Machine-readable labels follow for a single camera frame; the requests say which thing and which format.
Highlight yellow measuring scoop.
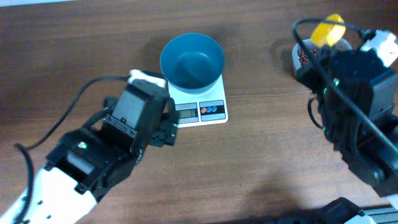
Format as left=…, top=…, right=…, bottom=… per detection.
left=310, top=23, right=346, bottom=47

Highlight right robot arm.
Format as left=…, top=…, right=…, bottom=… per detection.
left=297, top=46, right=397, bottom=197

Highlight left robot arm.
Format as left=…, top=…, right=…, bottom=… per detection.
left=1, top=80, right=178, bottom=223

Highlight white digital kitchen scale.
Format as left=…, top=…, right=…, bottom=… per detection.
left=168, top=75, right=229, bottom=128

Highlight blue plastic bowl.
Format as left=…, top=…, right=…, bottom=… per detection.
left=159, top=33, right=225, bottom=94

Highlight clear plastic container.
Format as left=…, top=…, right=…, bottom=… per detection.
left=292, top=37, right=354, bottom=82

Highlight red beans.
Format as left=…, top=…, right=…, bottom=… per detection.
left=297, top=49, right=319, bottom=65

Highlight black right camera cable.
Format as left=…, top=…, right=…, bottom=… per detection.
left=291, top=17, right=398, bottom=149

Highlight black camera cable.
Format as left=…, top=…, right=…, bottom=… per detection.
left=291, top=17, right=398, bottom=149
left=14, top=76, right=131, bottom=224

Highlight black left camera cable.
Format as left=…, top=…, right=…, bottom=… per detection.
left=14, top=76, right=131, bottom=224

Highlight aluminium rail frame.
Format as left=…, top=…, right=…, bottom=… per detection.
left=344, top=207, right=398, bottom=224

